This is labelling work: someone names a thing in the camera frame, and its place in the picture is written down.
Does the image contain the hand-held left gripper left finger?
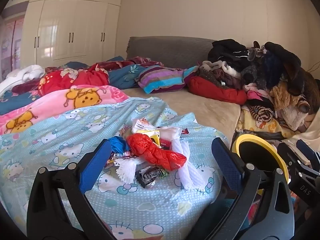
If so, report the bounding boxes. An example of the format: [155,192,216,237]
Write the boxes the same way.
[26,139,118,240]

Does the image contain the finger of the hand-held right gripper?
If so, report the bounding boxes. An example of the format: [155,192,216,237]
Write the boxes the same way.
[277,142,304,173]
[296,139,320,178]

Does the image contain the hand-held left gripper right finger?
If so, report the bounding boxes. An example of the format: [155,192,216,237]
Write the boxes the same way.
[197,137,296,240]

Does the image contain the shiny candy wrapper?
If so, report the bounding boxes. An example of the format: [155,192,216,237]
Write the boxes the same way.
[105,152,138,168]

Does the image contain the yellow rimmed black trash bin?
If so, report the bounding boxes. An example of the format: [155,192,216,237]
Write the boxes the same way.
[231,134,292,198]

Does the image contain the short white foam net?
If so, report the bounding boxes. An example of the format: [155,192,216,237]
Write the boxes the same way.
[115,159,139,184]

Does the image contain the blue plastic wrapper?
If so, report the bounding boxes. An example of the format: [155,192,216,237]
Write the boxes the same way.
[108,136,131,154]

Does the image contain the long white foam net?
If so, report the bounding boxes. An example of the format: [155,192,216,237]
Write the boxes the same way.
[174,140,201,190]

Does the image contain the black snack wrapper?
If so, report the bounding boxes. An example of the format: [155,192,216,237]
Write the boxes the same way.
[135,166,167,189]

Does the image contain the red plastic bag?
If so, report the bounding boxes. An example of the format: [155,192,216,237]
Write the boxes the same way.
[126,133,187,172]

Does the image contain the white barcode packet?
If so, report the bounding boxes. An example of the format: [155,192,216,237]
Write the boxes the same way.
[132,118,151,133]

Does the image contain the white printed plastic bag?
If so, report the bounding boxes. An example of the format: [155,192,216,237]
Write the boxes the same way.
[156,127,183,144]

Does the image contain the red snack wrapper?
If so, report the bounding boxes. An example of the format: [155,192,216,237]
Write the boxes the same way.
[159,138,173,151]

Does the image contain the white and yellow snack packets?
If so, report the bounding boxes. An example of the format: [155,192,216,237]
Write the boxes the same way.
[136,129,162,147]

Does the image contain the cream satin cloth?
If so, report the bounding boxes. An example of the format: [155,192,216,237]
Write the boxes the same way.
[287,122,320,151]

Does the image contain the white fuzzy garment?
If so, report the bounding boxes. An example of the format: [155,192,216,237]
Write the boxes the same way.
[279,104,307,131]

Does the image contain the yellow cartoon blanket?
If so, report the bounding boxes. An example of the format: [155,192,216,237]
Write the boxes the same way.
[236,105,288,139]

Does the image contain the brown striped fuzzy garment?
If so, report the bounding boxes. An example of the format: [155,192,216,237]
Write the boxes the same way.
[247,104,276,123]

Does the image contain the light blue cartoon blanket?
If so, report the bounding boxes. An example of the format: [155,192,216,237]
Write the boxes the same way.
[0,97,233,240]

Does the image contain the beige bed sheet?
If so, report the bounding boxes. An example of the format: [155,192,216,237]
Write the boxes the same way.
[120,87,242,146]

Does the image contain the tan fuzzy garment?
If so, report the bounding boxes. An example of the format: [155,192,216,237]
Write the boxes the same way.
[269,81,311,111]

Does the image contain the pink garment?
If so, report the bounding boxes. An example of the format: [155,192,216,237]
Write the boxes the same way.
[246,83,272,101]

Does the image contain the red cushion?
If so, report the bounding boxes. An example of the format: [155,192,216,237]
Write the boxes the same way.
[187,76,248,105]

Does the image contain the pink bear blanket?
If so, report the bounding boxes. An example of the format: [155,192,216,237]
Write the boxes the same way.
[0,85,128,136]

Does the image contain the red floral quilt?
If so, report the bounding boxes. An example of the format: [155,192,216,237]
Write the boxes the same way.
[37,64,111,97]

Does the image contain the blue floral quilt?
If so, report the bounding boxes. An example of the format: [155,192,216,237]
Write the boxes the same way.
[109,57,154,90]

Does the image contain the striped purple blue blanket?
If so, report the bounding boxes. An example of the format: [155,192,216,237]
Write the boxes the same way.
[136,65,200,94]

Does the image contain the maroon floral blanket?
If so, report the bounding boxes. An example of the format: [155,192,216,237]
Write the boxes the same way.
[96,56,165,71]

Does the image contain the pile of clothes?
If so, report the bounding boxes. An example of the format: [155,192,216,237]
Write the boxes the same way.
[199,39,320,130]

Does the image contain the grey headboard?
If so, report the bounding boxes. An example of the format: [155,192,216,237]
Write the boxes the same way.
[126,36,218,70]

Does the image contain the cream wardrobe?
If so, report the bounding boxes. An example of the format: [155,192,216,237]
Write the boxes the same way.
[5,0,123,68]

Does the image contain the pink cartoon wardrobe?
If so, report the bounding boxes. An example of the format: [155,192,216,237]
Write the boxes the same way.
[0,15,27,81]

